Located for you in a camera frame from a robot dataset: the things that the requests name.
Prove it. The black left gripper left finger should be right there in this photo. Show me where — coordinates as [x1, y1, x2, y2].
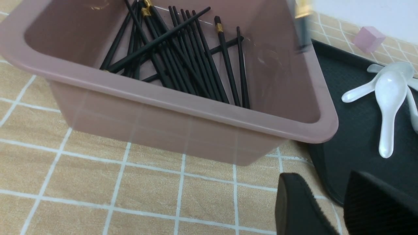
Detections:
[275, 173, 338, 235]

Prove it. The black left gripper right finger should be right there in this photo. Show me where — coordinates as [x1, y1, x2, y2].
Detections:
[344, 171, 418, 235]

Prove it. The black chopstick gold band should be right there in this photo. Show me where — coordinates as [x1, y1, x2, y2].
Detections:
[288, 0, 313, 54]
[214, 15, 241, 106]

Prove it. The black plastic tray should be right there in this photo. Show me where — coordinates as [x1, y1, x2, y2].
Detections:
[308, 40, 418, 206]

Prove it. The white ceramic spoon inverted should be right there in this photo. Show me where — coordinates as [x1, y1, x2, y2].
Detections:
[341, 77, 377, 103]

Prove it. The white ceramic spoon long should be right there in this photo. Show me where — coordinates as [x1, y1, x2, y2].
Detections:
[375, 71, 407, 159]

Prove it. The black chopstick far right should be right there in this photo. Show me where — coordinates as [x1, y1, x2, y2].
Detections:
[236, 26, 250, 109]

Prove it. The white ceramic spoon rightmost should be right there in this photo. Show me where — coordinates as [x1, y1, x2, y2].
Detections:
[406, 77, 418, 134]

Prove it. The black chopstick in bundle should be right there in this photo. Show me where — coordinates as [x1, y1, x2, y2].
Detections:
[99, 12, 132, 70]
[194, 19, 229, 103]
[169, 6, 211, 99]
[185, 23, 221, 101]

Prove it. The white ceramic spoon horizontal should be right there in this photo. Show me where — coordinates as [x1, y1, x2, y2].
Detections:
[367, 61, 414, 79]

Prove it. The pink cube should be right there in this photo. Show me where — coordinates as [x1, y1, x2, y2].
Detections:
[353, 26, 386, 53]

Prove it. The black chopstick crosswise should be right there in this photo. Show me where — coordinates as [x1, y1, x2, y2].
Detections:
[142, 36, 244, 83]

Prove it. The black chopstick diagonal top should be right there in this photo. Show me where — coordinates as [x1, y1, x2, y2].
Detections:
[103, 7, 211, 73]

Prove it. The pink plastic bin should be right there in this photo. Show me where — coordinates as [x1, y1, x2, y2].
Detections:
[1, 0, 339, 165]

